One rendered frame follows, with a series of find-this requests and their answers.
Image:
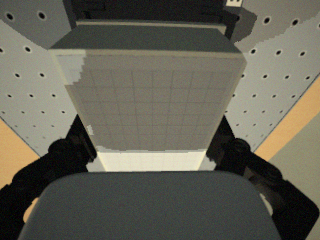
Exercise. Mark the grey block with grid top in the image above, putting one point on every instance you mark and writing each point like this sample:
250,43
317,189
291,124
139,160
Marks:
150,94

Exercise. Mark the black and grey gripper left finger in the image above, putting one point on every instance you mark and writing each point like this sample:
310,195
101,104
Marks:
65,156

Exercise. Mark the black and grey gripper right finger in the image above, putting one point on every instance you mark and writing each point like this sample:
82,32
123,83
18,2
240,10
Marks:
294,214

